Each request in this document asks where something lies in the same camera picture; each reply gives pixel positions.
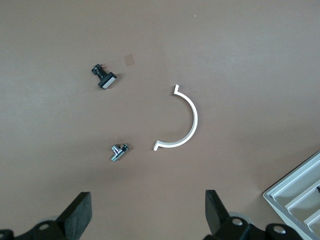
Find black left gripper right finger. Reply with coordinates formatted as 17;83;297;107
203;189;253;240

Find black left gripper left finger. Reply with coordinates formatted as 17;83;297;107
14;191;93;240

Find chrome metal tee fitting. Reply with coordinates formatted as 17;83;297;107
109;142;131;163

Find clear tape patch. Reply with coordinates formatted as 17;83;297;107
123;53;136;67

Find white semicircular plastic bracket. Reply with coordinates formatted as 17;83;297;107
151;84;199;152

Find black square pushbutton switch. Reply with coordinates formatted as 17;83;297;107
90;63;118;90

